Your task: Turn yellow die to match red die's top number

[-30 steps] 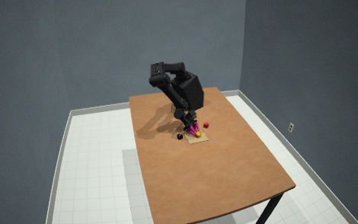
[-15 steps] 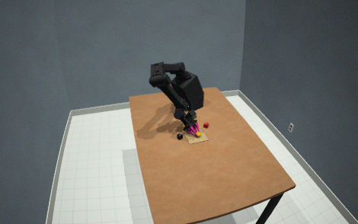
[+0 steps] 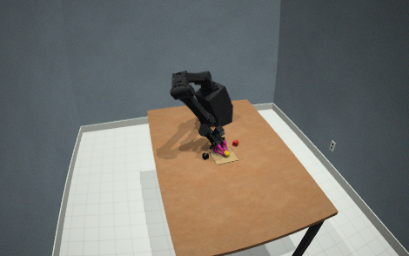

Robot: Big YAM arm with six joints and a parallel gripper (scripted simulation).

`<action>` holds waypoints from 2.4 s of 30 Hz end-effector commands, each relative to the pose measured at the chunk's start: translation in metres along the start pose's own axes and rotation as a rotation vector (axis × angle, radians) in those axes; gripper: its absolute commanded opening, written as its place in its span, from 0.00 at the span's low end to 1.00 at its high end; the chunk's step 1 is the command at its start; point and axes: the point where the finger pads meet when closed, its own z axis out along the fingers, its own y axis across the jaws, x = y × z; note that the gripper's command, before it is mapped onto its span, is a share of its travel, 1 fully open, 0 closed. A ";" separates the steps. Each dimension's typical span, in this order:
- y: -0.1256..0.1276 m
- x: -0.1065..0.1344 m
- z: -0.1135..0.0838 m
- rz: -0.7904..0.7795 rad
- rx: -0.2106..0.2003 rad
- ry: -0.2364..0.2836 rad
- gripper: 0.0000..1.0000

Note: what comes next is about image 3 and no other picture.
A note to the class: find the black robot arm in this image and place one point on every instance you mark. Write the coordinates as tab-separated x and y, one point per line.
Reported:
180	88

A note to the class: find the beige square mat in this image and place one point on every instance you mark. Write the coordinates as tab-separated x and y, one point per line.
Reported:
219	159

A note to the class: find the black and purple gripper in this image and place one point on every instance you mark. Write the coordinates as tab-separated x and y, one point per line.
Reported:
219	144

